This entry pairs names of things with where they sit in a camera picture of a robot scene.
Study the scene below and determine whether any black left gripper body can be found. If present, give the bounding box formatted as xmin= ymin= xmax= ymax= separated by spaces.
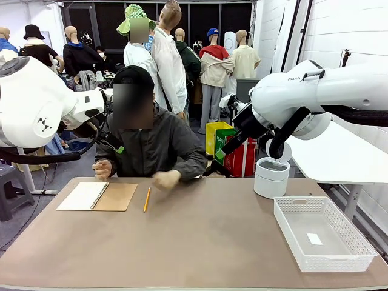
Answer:
xmin=71 ymin=119 xmax=107 ymax=140

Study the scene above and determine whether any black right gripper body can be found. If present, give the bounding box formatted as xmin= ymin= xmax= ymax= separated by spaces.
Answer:
xmin=232 ymin=104 xmax=268 ymax=141

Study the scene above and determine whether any spiral notebook with brown cover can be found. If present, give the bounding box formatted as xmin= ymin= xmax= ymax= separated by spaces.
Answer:
xmin=56 ymin=181 xmax=138 ymax=212

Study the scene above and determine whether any yellow pencil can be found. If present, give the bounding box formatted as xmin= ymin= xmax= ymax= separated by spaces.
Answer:
xmin=142 ymin=187 xmax=152 ymax=213

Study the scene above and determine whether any person's left forearm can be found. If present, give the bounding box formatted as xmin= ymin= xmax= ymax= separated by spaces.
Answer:
xmin=177 ymin=151 xmax=209 ymax=182

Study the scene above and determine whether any person's right forearm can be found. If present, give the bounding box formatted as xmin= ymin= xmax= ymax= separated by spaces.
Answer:
xmin=95 ymin=145 xmax=122 ymax=178

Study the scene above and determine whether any person's right hand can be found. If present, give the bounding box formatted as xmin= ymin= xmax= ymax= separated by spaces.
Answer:
xmin=91 ymin=159 xmax=113 ymax=181

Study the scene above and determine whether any person's left hand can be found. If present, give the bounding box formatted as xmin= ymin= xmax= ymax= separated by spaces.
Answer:
xmin=152 ymin=169 xmax=182 ymax=192

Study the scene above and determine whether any green recycling bin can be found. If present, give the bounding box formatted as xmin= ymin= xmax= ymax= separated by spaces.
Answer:
xmin=214 ymin=128 xmax=239 ymax=167

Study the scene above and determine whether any yellow recycling bin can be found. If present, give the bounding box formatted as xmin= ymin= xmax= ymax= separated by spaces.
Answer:
xmin=205 ymin=121 xmax=234 ymax=157

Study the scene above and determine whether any red recycling bin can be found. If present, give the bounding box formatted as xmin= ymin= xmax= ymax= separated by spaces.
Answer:
xmin=223 ymin=135 xmax=258 ymax=178

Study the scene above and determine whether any black floor stand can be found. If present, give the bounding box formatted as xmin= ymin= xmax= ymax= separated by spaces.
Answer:
xmin=202 ymin=157 xmax=233 ymax=179

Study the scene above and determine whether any blue cloth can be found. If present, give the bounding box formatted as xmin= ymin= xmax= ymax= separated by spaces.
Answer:
xmin=45 ymin=133 xmax=66 ymax=155

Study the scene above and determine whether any grey jacket of seated person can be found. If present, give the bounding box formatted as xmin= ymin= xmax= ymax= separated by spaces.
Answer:
xmin=95 ymin=102 xmax=209 ymax=182

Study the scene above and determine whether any white round trash can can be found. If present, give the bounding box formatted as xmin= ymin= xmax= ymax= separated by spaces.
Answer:
xmin=253 ymin=141 xmax=292 ymax=200

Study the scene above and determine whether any mannequin in beige shirt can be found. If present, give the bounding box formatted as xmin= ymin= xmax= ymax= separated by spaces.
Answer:
xmin=232 ymin=29 xmax=261 ymax=80

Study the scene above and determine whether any mannequin in red beige jacket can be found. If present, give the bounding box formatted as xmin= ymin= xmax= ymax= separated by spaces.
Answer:
xmin=198 ymin=28 xmax=236 ymax=135

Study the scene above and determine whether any black baseball cap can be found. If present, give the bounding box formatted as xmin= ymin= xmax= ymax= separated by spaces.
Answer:
xmin=112 ymin=65 xmax=155 ymax=87

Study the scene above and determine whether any mannequin in black hoodie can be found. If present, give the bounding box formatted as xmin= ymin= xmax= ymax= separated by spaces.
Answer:
xmin=62 ymin=25 xmax=105 ymax=92

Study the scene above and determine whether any white oval object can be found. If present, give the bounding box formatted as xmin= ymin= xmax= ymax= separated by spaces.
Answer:
xmin=224 ymin=31 xmax=238 ymax=55

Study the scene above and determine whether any mannequin in white shirt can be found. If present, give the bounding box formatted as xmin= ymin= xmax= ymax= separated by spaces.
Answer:
xmin=123 ymin=16 xmax=160 ymax=92

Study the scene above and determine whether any mannequin in dark green hoodie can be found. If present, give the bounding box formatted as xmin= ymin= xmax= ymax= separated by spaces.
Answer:
xmin=175 ymin=28 xmax=202 ymax=105

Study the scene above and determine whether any large white side table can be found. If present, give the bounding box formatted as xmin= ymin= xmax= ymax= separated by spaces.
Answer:
xmin=284 ymin=121 xmax=388 ymax=222

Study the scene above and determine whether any mannequin in black top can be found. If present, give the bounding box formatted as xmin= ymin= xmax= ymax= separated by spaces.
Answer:
xmin=19 ymin=24 xmax=65 ymax=73

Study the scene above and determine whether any tall brown-haired mannequin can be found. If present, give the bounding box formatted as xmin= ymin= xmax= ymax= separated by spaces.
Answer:
xmin=150 ymin=0 xmax=190 ymax=137

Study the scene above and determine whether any black bucket hat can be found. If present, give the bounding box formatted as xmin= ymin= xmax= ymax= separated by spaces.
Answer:
xmin=23 ymin=24 xmax=45 ymax=41

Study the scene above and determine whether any mannequin in blue white top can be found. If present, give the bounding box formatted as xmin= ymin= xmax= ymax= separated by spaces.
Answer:
xmin=0 ymin=26 xmax=21 ymax=63

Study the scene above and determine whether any green checked sun hat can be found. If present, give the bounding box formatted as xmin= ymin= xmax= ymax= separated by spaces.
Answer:
xmin=116 ymin=3 xmax=158 ymax=38

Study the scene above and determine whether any white label in basket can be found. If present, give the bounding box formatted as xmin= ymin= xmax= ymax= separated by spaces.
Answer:
xmin=306 ymin=232 xmax=324 ymax=246

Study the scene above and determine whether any white perforated plastic basket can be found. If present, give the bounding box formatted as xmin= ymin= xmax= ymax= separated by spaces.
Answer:
xmin=273 ymin=196 xmax=378 ymax=273

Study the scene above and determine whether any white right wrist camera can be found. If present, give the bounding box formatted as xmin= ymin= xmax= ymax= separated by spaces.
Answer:
xmin=219 ymin=93 xmax=243 ymax=109

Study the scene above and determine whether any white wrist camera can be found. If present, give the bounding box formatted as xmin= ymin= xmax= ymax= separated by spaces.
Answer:
xmin=219 ymin=93 xmax=243 ymax=109
xmin=97 ymin=87 xmax=115 ymax=105

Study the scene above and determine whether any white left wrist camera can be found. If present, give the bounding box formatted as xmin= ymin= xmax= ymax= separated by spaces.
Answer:
xmin=97 ymin=87 xmax=115 ymax=105

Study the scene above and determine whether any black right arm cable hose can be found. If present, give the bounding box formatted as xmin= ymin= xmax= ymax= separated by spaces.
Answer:
xmin=269 ymin=105 xmax=388 ymax=160

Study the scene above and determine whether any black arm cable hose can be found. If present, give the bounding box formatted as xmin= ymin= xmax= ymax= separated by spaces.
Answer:
xmin=269 ymin=105 xmax=388 ymax=160
xmin=0 ymin=104 xmax=110 ymax=166

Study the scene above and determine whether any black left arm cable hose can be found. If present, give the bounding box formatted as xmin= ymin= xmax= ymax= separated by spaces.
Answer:
xmin=0 ymin=104 xmax=110 ymax=166

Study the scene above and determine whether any black wall pipe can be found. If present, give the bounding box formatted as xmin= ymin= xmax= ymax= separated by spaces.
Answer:
xmin=283 ymin=0 xmax=302 ymax=73
xmin=298 ymin=0 xmax=313 ymax=62

